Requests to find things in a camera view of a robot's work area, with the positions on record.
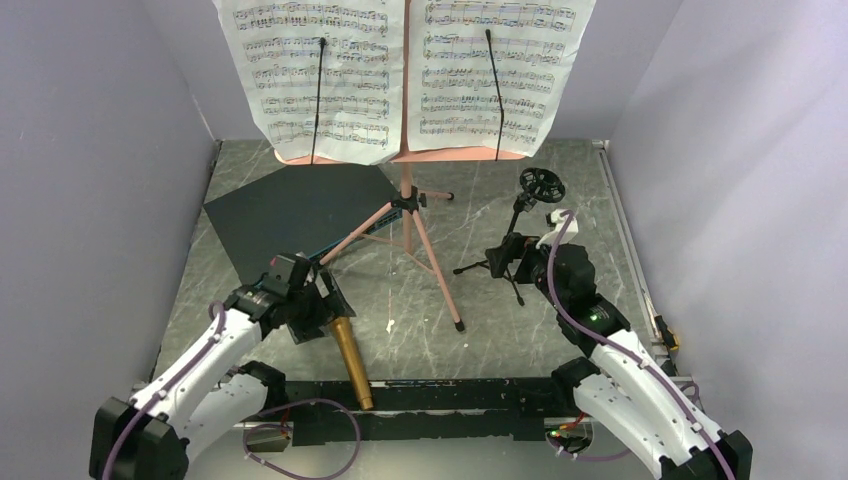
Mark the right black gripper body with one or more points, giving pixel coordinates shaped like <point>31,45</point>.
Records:
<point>533,267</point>

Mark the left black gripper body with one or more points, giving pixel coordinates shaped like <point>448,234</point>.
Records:
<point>304,316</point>

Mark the gold microphone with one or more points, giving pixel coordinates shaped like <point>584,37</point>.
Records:
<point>343,334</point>

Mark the pink music stand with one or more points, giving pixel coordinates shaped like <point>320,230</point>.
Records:
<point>415,241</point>

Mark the sheet music page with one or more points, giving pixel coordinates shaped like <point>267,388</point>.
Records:
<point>324,80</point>
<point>489,73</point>

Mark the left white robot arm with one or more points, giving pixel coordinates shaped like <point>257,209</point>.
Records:
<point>165,425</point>

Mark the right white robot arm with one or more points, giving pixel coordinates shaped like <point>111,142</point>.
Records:
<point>615,380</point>

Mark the black blue flat box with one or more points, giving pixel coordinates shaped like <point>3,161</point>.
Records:
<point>297,209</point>

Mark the yellow black screwdriver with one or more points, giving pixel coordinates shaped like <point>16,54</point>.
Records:
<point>667,335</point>

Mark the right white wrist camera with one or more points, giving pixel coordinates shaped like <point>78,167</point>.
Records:
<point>564,228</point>

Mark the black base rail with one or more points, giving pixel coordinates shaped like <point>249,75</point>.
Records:
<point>522,409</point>

